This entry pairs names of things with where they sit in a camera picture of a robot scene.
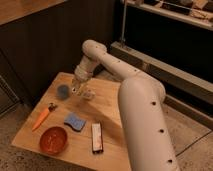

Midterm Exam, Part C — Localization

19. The red bowl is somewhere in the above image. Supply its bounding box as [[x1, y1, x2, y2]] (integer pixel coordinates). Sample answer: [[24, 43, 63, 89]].
[[39, 126, 68, 155]]

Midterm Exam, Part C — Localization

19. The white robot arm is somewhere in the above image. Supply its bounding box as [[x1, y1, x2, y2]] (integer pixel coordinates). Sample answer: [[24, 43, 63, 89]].
[[71, 40, 180, 171]]

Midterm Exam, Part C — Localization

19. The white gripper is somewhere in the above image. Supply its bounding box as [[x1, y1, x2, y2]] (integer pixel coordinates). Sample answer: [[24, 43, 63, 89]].
[[71, 75, 89, 95]]

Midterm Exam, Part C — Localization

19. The orange toy carrot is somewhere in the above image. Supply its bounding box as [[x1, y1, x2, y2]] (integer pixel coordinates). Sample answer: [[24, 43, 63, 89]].
[[32, 103, 57, 131]]

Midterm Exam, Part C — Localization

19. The clear plastic bottle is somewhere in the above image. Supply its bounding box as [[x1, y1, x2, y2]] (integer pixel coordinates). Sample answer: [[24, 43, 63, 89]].
[[77, 85, 95, 100]]

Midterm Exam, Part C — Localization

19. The black floor cable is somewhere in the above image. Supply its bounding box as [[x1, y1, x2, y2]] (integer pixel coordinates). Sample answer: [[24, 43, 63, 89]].
[[174, 129, 213, 157]]

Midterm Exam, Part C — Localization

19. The metal shelf rack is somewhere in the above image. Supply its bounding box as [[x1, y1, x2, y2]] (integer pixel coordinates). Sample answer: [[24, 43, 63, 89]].
[[111, 0, 213, 130]]

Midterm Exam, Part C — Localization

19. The blue cup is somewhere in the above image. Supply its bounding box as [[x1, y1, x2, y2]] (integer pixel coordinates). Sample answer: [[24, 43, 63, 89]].
[[57, 85, 69, 100]]

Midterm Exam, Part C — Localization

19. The blue sponge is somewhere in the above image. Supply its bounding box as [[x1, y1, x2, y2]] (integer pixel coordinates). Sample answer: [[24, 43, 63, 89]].
[[64, 113, 86, 132]]

